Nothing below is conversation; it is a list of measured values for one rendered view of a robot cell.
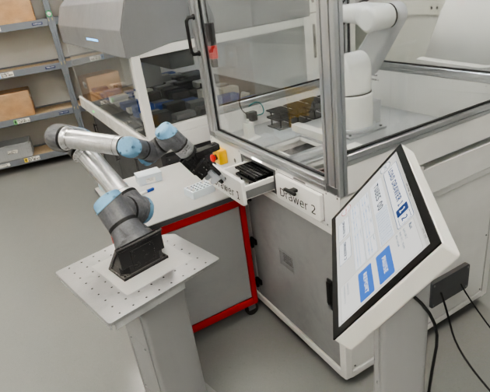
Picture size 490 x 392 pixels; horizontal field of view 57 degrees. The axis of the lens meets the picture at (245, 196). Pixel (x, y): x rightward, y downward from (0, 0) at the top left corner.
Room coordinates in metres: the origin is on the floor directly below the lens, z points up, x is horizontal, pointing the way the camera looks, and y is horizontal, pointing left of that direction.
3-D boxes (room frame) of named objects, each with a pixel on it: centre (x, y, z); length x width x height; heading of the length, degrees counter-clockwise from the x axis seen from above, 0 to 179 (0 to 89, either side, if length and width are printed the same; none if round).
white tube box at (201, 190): (2.00, 0.21, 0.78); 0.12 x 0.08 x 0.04; 124
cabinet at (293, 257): (2.05, -0.52, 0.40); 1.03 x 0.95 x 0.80; 27
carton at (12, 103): (5.18, 2.43, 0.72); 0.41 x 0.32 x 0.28; 109
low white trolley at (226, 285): (2.11, 0.39, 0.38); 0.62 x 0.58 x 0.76; 27
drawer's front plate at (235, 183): (1.81, 0.07, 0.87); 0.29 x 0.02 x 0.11; 27
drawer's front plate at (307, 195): (1.60, -0.21, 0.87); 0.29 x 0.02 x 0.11; 27
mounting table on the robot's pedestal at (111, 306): (1.44, 0.43, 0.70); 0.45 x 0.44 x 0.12; 129
